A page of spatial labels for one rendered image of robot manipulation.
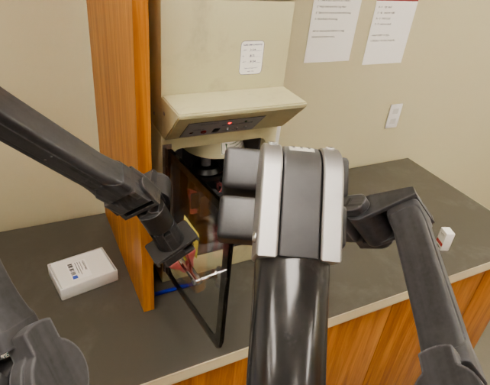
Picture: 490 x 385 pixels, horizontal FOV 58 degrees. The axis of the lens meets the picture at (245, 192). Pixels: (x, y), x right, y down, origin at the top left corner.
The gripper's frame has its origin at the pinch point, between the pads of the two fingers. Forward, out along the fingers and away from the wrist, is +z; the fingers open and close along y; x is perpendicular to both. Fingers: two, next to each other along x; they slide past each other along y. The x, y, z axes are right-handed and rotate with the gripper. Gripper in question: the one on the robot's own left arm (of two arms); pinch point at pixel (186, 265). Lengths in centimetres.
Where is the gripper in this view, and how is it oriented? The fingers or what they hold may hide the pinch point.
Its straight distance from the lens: 101.2
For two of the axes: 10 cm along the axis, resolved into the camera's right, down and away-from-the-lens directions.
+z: 2.7, 6.7, 6.9
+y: -8.1, 5.4, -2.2
